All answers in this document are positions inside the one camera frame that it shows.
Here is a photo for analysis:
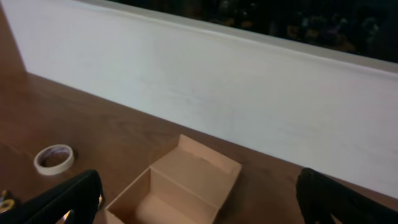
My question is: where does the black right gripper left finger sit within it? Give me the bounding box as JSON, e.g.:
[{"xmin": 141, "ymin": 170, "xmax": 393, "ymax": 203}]
[{"xmin": 1, "ymin": 169, "xmax": 103, "ymax": 224}]

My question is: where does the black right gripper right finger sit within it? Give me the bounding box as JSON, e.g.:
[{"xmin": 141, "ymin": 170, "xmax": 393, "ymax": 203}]
[{"xmin": 295, "ymin": 168, "xmax": 397, "ymax": 224}]

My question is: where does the white masking tape roll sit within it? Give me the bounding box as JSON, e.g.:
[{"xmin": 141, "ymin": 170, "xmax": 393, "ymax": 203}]
[{"xmin": 34, "ymin": 144, "xmax": 75, "ymax": 175}]

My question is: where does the yellow black correction tape dispenser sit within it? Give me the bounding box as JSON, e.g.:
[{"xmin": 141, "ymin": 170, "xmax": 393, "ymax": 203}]
[{"xmin": 0, "ymin": 190, "xmax": 16, "ymax": 213}]

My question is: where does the open cardboard box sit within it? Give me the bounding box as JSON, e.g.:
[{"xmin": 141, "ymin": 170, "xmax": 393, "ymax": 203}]
[{"xmin": 104, "ymin": 134, "xmax": 242, "ymax": 224}]

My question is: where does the brown cardboard side panel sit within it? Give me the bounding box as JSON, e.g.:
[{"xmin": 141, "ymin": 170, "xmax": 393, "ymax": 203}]
[{"xmin": 0, "ymin": 6, "xmax": 27, "ymax": 75}]

